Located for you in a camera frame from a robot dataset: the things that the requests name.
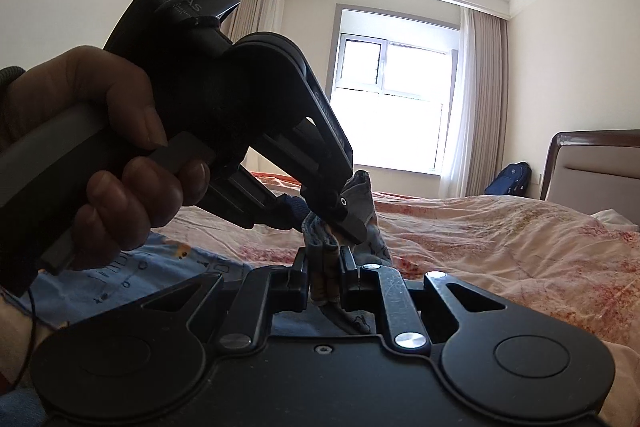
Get blue patterned pants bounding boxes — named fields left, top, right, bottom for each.
left=1, top=170, right=393, bottom=426

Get left hand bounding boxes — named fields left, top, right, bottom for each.
left=0, top=44, right=212, bottom=272

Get orange bed sheet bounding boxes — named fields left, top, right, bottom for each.
left=249, top=170, right=417, bottom=203

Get beige right curtain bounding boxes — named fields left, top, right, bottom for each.
left=438, top=8, right=509, bottom=198

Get beige curtain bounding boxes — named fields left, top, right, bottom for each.
left=438, top=8, right=509, bottom=198
left=221, top=0, right=285, bottom=41

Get pink floral duvet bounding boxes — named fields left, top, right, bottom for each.
left=0, top=193, right=640, bottom=427

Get blue backpack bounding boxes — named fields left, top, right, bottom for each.
left=484, top=161, right=532, bottom=196

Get beige left curtain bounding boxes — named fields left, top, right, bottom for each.
left=221, top=0, right=285, bottom=41

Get white pillow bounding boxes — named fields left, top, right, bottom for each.
left=591, top=209, right=639, bottom=232

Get brown padded headboard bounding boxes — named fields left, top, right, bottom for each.
left=540, top=129, right=640, bottom=225

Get window with grey frame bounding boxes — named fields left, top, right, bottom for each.
left=328, top=6, right=460, bottom=174

